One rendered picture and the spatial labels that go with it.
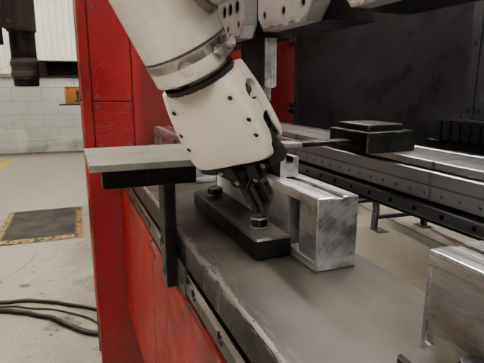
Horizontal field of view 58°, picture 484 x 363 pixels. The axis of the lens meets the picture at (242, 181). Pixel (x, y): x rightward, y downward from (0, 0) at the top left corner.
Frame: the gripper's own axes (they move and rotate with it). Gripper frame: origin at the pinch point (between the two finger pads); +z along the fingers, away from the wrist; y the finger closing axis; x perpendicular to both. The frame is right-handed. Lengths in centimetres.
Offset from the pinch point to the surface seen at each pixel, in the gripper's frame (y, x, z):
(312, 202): -4.4, -3.3, 5.1
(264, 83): 4.7, -23.5, -3.7
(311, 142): 2.8, -27.7, 10.8
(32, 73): 136, -98, -8
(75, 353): 138, -31, 91
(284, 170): 2.6, -13.3, 6.2
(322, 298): -5.8, 7.0, 10.3
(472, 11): -25, -67, 10
